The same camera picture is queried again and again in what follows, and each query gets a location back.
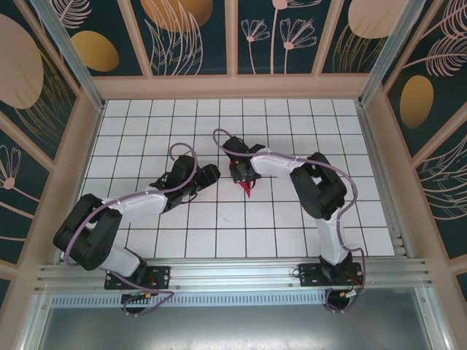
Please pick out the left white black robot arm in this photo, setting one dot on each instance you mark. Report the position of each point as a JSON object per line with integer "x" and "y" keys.
{"x": 142, "y": 206}

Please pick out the aluminium side rail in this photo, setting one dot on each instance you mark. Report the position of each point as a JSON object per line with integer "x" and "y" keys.
{"x": 383, "y": 182}

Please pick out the aluminium mounting rail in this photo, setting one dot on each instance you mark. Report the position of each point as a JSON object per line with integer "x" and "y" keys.
{"x": 237, "y": 271}

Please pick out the aluminium frame post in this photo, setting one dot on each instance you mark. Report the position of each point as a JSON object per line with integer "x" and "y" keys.
{"x": 390, "y": 54}
{"x": 71, "y": 54}

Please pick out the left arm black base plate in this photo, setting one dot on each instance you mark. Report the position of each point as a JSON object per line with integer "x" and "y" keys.
{"x": 162, "y": 273}

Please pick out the grey metal sheet panel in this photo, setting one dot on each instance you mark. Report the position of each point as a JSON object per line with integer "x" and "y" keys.
{"x": 233, "y": 328}

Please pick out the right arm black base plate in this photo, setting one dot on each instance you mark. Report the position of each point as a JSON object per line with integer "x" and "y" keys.
{"x": 308, "y": 273}

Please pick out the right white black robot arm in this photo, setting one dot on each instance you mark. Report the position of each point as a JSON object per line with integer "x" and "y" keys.
{"x": 321, "y": 189}

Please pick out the red cloth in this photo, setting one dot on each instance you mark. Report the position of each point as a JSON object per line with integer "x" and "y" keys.
{"x": 249, "y": 191}

